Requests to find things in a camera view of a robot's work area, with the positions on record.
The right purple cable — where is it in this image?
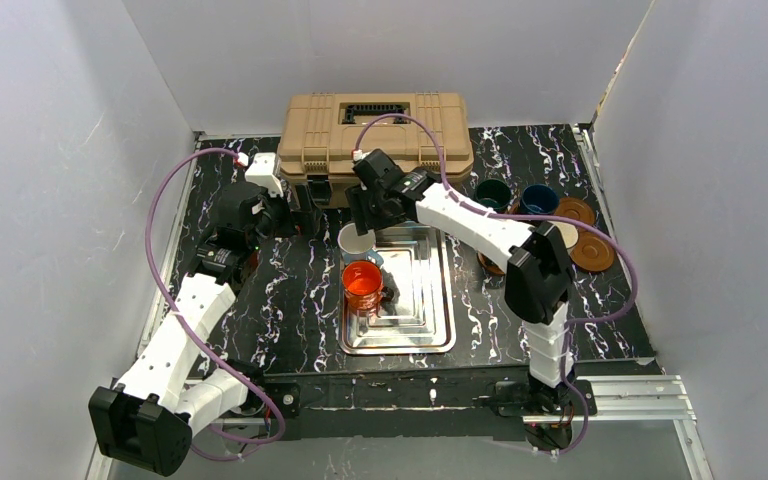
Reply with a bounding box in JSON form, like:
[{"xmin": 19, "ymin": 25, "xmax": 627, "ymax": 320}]
[{"xmin": 354, "ymin": 113, "xmax": 640, "ymax": 458}]

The navy blue cup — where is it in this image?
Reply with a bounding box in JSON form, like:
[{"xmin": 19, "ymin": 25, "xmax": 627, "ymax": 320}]
[{"xmin": 516, "ymin": 184, "xmax": 560, "ymax": 215}]

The orange cup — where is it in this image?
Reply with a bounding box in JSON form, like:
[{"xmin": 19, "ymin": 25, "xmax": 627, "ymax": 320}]
[{"xmin": 341, "ymin": 260, "xmax": 395, "ymax": 313}]

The brown wooden coaster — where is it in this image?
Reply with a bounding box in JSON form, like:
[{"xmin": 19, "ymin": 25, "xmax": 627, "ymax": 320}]
[
  {"xmin": 569, "ymin": 231, "xmax": 616, "ymax": 273},
  {"xmin": 555, "ymin": 197, "xmax": 596, "ymax": 226},
  {"xmin": 477, "ymin": 253, "xmax": 505, "ymax": 276}
]

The cream cup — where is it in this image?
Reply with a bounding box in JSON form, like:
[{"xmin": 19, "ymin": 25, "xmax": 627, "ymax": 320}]
[{"xmin": 551, "ymin": 221, "xmax": 579, "ymax": 251}]

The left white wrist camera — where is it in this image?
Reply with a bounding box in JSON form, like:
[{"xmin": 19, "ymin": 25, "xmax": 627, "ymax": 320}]
[{"xmin": 244, "ymin": 152, "xmax": 284, "ymax": 198}]

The aluminium frame rail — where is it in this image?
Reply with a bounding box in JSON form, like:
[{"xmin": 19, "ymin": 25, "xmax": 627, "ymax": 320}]
[{"xmin": 95, "ymin": 374, "xmax": 713, "ymax": 480}]

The white cup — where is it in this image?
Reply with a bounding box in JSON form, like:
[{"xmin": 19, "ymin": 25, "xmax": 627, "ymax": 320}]
[{"xmin": 337, "ymin": 222, "xmax": 384, "ymax": 267}]

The tan plastic toolbox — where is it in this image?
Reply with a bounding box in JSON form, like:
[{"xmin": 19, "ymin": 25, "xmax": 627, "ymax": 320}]
[{"xmin": 277, "ymin": 92, "xmax": 474, "ymax": 209}]

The stainless steel tray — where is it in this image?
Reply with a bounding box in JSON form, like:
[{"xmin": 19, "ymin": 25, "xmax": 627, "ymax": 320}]
[{"xmin": 338, "ymin": 222, "xmax": 456, "ymax": 356}]

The teal cup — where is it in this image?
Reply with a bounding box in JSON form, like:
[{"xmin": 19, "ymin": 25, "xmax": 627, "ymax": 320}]
[{"xmin": 472, "ymin": 179, "xmax": 513, "ymax": 213}]

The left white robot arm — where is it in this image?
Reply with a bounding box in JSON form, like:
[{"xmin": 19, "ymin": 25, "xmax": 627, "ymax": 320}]
[{"xmin": 88, "ymin": 174, "xmax": 302, "ymax": 476}]

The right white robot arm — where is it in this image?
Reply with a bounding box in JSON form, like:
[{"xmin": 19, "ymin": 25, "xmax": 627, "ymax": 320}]
[{"xmin": 346, "ymin": 149, "xmax": 573, "ymax": 388}]

